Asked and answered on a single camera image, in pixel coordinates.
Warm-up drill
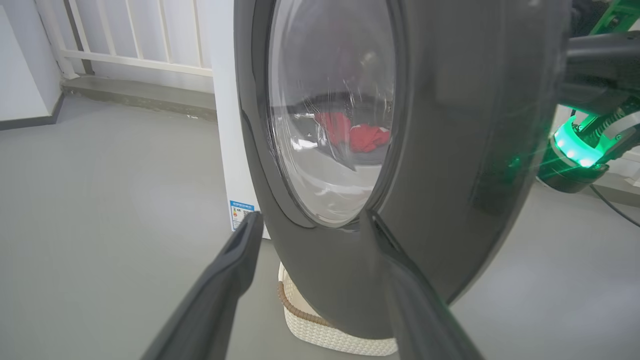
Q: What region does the red and white garment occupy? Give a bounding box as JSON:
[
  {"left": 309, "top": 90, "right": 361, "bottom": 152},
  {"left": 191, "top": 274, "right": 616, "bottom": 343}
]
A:
[{"left": 314, "top": 111, "right": 352, "bottom": 146}]

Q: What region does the cream perforated laundry basket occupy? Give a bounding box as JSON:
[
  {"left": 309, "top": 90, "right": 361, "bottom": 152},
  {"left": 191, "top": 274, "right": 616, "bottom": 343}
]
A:
[{"left": 277, "top": 262, "right": 399, "bottom": 357}]

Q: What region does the white railing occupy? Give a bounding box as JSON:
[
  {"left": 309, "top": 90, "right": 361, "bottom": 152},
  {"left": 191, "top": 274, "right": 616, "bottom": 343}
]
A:
[{"left": 35, "top": 0, "right": 216, "bottom": 81}]

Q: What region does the red jersey with print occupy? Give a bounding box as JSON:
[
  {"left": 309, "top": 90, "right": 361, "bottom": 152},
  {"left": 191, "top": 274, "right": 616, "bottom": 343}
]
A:
[{"left": 349, "top": 123, "right": 392, "bottom": 154}]

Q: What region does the thin black cable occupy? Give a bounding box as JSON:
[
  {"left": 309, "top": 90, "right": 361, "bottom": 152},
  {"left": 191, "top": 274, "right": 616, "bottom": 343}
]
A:
[{"left": 589, "top": 184, "right": 640, "bottom": 228}]

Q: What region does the dark grey round washer door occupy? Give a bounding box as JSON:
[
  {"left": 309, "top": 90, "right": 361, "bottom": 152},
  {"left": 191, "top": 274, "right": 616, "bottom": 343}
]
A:
[{"left": 234, "top": 0, "right": 573, "bottom": 341}]

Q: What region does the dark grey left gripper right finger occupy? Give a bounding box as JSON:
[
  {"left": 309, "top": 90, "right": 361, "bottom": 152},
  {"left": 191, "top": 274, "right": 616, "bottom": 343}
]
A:
[{"left": 361, "top": 210, "right": 483, "bottom": 360}]

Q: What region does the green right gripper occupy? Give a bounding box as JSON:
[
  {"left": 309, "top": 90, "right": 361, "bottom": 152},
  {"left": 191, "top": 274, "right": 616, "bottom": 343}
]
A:
[{"left": 552, "top": 31, "right": 640, "bottom": 168}]

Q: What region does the white washing machine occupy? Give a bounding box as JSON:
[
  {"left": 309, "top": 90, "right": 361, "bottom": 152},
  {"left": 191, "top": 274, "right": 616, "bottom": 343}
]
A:
[{"left": 210, "top": 0, "right": 271, "bottom": 240}]

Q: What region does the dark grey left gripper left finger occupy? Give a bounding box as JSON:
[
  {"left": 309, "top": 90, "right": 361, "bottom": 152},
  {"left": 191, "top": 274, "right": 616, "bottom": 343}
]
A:
[{"left": 141, "top": 211, "right": 265, "bottom": 360}]

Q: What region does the blue energy label sticker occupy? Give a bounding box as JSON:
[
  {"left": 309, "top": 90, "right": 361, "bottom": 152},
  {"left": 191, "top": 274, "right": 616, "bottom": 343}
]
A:
[{"left": 229, "top": 200, "right": 256, "bottom": 232}]

